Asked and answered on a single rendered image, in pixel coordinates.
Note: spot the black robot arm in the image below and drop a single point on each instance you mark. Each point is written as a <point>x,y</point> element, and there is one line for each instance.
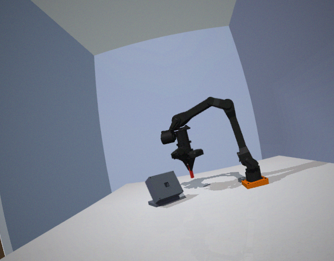
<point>253,172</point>

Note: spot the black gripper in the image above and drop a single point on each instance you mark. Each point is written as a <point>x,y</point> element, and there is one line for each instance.
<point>192,154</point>

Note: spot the grey square panel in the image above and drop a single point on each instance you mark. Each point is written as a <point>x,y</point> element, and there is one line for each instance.
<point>163,188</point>

